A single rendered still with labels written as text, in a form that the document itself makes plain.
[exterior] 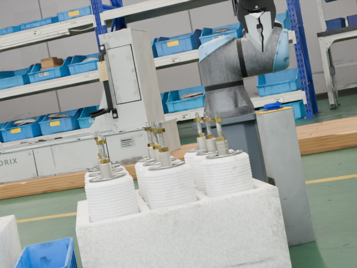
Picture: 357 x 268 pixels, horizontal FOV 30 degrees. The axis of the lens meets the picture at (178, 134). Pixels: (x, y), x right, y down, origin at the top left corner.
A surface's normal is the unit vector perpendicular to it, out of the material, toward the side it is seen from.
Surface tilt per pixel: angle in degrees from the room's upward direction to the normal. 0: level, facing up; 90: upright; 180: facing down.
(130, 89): 90
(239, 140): 90
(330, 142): 90
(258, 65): 123
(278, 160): 90
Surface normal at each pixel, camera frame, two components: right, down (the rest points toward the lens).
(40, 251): 0.11, 0.00
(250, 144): 0.46, -0.04
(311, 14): -0.29, 0.11
